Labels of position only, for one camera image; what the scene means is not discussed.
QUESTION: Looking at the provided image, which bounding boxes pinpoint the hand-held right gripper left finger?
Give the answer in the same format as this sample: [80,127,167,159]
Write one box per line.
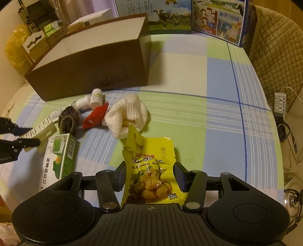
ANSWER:
[48,161,127,212]

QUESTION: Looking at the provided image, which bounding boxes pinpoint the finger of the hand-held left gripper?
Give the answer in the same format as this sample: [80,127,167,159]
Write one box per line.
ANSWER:
[0,139,41,153]
[0,117,34,137]

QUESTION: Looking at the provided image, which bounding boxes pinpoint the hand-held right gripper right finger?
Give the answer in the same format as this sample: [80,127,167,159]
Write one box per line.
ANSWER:
[174,163,255,211]

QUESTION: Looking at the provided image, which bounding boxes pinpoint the green white medicine box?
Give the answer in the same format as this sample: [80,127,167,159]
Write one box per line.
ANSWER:
[38,133,79,192]

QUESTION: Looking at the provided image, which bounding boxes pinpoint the yellow chestnut snack packet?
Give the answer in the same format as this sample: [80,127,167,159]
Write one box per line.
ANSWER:
[121,125,189,205]

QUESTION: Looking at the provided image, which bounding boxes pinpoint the dark dried fruit packet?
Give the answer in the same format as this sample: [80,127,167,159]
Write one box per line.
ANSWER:
[58,106,82,135]

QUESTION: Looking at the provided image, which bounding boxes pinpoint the red candy packet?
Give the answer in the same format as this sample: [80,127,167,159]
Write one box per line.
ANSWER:
[82,101,109,129]

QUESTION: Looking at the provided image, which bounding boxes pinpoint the cream plastic block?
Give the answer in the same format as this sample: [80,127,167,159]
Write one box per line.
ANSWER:
[35,123,58,152]

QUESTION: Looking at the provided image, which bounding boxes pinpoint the white ribbed plastic strip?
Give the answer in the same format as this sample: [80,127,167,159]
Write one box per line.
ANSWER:
[23,107,66,140]

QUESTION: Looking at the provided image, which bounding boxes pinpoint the white knit cloth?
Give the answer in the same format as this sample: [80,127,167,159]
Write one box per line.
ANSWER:
[102,93,148,139]

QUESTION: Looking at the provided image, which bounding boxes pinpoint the white plastic bottle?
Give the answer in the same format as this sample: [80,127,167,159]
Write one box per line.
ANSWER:
[72,95,92,111]

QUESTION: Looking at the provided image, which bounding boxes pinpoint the white pill bottle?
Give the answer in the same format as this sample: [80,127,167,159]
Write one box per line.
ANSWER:
[90,88,104,107]

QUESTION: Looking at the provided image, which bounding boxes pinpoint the yellow plastic bag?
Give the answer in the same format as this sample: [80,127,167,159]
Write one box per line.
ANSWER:
[6,24,31,74]

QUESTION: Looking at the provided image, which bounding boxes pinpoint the checked tablecloth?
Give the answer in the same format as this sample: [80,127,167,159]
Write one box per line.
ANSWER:
[0,33,285,214]

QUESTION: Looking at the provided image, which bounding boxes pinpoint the brown cardboard hang-tab box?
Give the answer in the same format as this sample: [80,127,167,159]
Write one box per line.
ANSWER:
[20,31,48,65]

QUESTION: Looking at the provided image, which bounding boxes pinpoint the small green boxes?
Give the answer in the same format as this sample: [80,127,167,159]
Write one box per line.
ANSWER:
[44,20,65,37]

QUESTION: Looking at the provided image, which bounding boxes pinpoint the black power adapter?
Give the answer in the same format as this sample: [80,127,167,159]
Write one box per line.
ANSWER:
[275,113,288,142]

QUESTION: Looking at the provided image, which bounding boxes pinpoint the black metal rack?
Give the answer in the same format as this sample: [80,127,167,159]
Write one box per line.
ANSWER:
[18,0,60,35]

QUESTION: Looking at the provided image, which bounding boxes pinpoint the clear glass vessel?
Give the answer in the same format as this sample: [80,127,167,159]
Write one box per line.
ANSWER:
[283,172,303,228]

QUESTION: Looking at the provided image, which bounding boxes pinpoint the white power strip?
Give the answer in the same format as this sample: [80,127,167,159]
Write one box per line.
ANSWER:
[274,92,287,114]

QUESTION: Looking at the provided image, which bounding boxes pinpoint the white printed box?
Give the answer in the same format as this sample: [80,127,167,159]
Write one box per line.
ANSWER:
[67,8,112,33]

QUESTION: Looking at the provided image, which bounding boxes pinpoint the quilted chair cover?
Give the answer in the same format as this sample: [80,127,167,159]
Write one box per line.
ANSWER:
[246,5,303,111]

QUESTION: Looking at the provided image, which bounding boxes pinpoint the dark blue milk carton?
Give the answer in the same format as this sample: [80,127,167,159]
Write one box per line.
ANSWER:
[191,0,249,47]

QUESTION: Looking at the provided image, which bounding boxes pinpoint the light blue milk carton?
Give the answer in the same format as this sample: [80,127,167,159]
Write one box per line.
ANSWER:
[115,0,193,34]

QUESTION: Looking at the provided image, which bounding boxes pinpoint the white cable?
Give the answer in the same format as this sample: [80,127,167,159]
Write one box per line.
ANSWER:
[281,86,303,105]

